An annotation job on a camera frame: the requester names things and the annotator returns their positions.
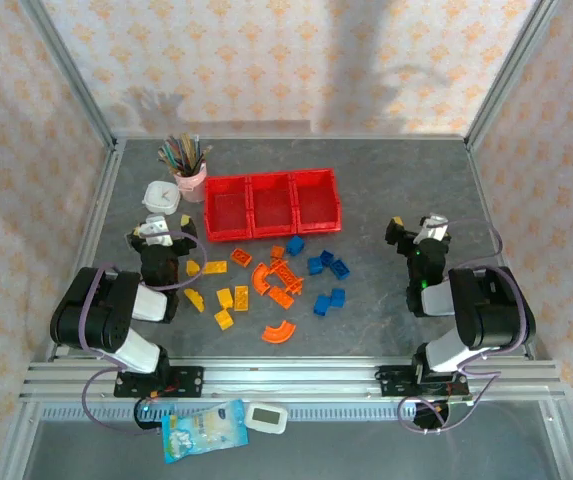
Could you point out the yellow wedge lego piece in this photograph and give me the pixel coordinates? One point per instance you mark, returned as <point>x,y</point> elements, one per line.
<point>193,268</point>

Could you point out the yellow lego plate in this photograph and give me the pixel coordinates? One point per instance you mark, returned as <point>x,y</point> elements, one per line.
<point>214,268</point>

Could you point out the orange square lego brick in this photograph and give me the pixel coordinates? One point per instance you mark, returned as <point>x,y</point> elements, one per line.
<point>241,256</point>

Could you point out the blue lego brick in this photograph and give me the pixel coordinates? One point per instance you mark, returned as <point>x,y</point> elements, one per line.
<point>338,297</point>
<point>322,305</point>
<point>315,265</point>
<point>339,268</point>
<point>327,257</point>
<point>296,245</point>

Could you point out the yellow square lego brick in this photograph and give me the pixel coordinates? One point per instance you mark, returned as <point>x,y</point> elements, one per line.
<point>224,297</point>
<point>224,320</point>

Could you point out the yellow long lego brick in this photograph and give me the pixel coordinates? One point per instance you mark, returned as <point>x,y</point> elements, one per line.
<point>241,298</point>

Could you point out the orange curved lego piece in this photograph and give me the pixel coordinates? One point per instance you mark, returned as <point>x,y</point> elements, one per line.
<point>277,334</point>
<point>258,279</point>

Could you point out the small orange lego brick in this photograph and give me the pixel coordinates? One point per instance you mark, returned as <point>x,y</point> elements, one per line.
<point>277,251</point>

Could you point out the orange lego frame piece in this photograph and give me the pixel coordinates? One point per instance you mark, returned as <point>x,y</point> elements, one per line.
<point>287,273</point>

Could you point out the orange long lego brick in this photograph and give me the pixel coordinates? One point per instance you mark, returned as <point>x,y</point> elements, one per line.
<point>281,297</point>

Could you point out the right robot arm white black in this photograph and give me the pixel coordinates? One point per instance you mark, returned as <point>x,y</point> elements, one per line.
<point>486,310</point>

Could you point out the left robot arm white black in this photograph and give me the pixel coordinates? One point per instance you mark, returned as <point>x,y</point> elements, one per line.
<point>116,320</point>

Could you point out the white round container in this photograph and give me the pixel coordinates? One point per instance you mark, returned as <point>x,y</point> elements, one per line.
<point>161,198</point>

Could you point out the pink cup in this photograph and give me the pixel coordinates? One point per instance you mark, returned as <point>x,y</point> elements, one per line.
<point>191,185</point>

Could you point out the yellow rounded lego piece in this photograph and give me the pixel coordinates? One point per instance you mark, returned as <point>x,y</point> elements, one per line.
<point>196,299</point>

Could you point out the bundle of colored sticks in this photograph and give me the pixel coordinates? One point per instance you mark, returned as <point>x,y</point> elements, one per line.
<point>183,152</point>

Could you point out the blue snack bag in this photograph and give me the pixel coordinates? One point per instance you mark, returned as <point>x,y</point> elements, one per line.
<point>201,432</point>

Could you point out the white digital timer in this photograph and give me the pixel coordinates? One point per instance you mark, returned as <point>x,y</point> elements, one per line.
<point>265,417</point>

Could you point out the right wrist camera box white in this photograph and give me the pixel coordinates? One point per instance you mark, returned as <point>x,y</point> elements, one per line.
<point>433,225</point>

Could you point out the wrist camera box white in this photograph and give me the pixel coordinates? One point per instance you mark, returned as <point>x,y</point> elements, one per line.
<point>156,227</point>
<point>433,225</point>

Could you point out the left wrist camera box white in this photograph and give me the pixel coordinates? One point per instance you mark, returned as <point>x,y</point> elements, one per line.
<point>156,227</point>

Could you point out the aluminium table side rail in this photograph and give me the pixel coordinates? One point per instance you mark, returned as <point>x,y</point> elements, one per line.
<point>490,210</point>
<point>100,210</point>

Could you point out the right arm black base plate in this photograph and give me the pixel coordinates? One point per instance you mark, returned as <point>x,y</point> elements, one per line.
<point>396,380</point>

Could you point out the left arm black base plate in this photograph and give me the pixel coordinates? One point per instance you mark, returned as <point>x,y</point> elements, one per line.
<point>186,382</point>

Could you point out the aluminium mounting rail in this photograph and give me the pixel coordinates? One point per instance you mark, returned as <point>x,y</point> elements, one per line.
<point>291,380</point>

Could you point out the aluminium frame post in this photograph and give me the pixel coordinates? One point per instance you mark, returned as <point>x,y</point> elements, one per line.
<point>69,70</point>
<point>512,70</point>

